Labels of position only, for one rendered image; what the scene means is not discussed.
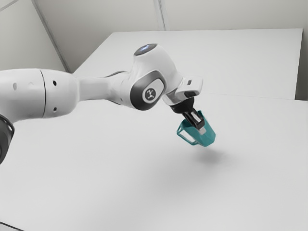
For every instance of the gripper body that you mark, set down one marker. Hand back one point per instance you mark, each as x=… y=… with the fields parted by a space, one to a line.
x=184 y=106

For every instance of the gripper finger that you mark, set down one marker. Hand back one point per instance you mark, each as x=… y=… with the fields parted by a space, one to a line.
x=196 y=121

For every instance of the teal faceted mug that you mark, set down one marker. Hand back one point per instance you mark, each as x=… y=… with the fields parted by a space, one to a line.
x=201 y=136

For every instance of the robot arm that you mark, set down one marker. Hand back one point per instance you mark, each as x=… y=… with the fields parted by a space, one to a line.
x=60 y=91

